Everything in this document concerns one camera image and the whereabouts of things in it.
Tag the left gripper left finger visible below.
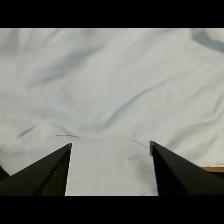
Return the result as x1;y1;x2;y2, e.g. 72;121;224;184
0;143;73;197

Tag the white garment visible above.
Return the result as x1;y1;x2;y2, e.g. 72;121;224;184
0;28;224;197

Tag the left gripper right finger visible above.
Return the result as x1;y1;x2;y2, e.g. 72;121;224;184
149;140;224;197

